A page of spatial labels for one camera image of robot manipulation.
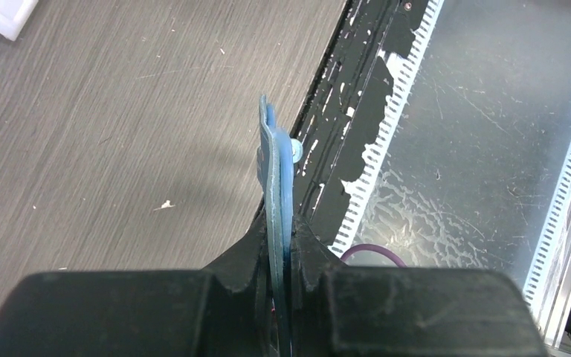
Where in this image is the white plastic bin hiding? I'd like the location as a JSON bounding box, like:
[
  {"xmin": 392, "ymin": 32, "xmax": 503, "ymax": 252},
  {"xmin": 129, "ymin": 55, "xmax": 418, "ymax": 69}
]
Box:
[{"xmin": 0, "ymin": 0, "xmax": 39, "ymax": 41}]

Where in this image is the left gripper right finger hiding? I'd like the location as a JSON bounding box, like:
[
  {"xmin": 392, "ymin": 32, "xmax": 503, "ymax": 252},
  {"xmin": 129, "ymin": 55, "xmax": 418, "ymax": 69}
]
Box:
[{"xmin": 291, "ymin": 216, "xmax": 548, "ymax": 356}]

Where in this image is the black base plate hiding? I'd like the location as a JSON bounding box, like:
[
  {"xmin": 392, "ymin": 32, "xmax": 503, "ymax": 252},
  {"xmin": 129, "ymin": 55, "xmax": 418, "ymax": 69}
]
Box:
[{"xmin": 291, "ymin": 1, "xmax": 441, "ymax": 254}]

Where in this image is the blue leather card holder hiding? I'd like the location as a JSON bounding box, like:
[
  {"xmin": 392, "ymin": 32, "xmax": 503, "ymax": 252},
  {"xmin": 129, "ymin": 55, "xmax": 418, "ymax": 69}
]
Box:
[{"xmin": 257, "ymin": 94, "xmax": 303, "ymax": 356}]

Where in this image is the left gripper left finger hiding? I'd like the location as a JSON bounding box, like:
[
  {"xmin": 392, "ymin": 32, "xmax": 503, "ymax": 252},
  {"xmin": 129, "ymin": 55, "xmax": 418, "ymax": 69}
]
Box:
[{"xmin": 0, "ymin": 215, "xmax": 271, "ymax": 356}]

